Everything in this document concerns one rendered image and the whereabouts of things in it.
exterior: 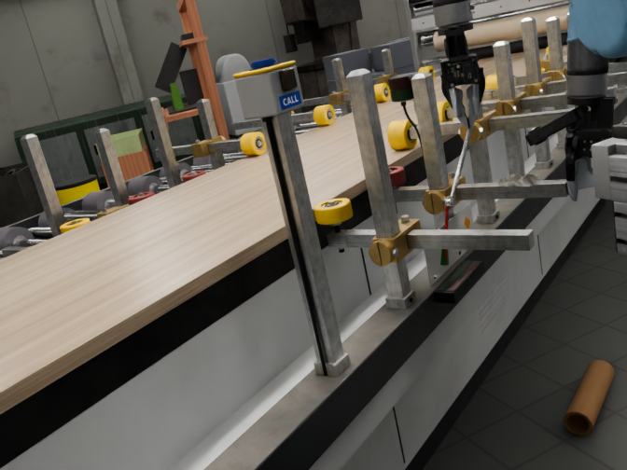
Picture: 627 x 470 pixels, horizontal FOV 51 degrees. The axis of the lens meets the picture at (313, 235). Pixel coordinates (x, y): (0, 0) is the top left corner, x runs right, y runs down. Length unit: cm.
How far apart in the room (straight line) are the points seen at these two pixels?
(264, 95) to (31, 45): 952
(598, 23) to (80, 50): 982
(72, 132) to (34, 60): 247
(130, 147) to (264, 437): 531
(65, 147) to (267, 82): 725
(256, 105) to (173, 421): 55
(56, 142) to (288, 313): 694
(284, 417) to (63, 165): 727
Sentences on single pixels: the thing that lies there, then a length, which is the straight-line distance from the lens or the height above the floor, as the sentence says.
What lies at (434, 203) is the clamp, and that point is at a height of 85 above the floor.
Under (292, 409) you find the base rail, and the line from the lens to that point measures 107.
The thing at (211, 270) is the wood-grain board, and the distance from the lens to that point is 117.
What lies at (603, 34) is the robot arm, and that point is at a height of 118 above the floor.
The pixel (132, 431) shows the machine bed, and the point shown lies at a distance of 112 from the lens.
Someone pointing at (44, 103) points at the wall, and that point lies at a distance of 1042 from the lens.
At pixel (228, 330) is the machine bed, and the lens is 123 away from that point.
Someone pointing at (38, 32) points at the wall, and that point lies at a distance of 1046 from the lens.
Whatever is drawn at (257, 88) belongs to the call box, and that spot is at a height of 119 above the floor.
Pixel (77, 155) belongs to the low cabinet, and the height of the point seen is 50.
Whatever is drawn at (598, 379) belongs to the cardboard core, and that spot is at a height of 8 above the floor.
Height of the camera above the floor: 125
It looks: 17 degrees down
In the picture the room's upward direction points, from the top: 13 degrees counter-clockwise
